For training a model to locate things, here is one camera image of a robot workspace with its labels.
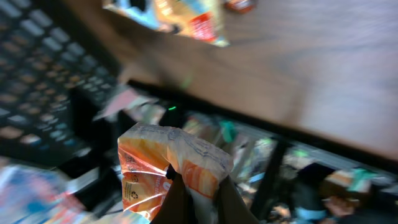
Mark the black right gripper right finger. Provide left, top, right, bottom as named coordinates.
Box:
left=216, top=176, right=259, bottom=224

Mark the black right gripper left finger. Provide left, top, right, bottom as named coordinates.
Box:
left=150, top=174, right=198, bottom=224

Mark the orange tissue pack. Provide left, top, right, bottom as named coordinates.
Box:
left=118, top=123, right=233, bottom=223

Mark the grey plastic shopping basket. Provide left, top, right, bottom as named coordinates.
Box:
left=1, top=0, right=119, bottom=167

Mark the yellow snack bag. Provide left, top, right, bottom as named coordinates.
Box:
left=103, top=0, right=229, bottom=47

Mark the brown chocolate bar wrapper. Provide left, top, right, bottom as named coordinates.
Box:
left=224, top=0, right=257, bottom=14

